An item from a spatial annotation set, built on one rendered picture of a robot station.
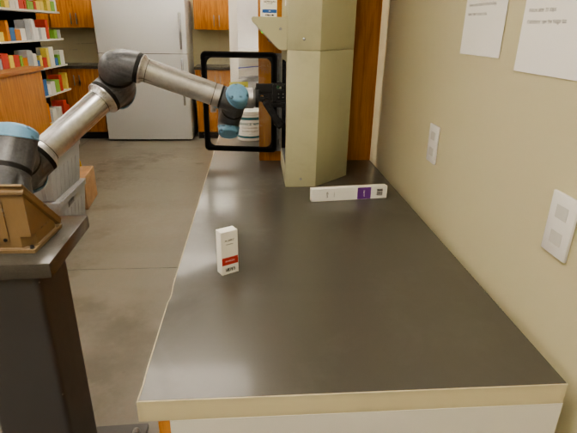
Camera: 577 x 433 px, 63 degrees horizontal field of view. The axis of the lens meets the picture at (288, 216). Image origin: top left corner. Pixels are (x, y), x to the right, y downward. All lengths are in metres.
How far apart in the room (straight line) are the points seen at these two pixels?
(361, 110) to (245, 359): 1.42
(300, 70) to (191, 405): 1.15
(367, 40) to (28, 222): 1.41
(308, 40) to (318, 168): 0.44
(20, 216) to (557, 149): 1.19
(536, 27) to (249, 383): 0.84
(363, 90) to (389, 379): 1.43
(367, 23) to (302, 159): 0.65
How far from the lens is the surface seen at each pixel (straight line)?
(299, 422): 0.83
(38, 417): 1.67
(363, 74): 2.04
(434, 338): 0.95
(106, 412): 2.21
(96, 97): 1.68
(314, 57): 1.63
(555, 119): 0.99
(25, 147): 1.45
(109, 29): 6.74
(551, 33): 1.03
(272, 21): 1.62
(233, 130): 1.66
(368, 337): 0.92
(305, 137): 1.66
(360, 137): 2.08
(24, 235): 1.34
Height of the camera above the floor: 1.48
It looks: 22 degrees down
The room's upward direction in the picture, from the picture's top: 1 degrees clockwise
